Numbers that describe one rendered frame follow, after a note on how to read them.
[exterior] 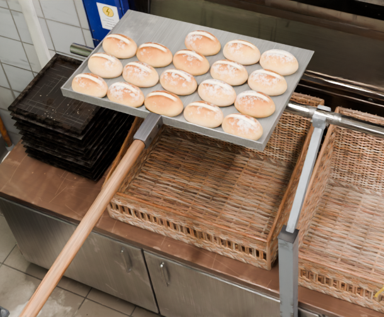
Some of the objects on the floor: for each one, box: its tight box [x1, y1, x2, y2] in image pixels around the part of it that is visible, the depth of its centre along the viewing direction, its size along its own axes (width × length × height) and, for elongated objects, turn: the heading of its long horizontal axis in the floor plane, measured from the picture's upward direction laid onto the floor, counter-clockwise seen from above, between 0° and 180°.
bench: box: [0, 116, 384, 317], centre depth 249 cm, size 56×242×58 cm, turn 69°
